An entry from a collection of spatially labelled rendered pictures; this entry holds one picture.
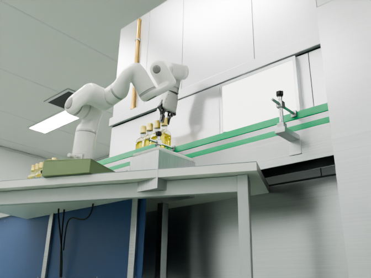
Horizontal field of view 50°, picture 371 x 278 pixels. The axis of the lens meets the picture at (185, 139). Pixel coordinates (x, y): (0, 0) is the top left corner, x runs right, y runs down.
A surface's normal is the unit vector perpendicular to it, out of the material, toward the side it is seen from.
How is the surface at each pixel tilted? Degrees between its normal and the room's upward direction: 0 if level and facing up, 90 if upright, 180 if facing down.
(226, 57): 90
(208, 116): 90
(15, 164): 90
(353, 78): 90
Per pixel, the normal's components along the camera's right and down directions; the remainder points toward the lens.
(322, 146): -0.67, -0.28
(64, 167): -0.31, -0.34
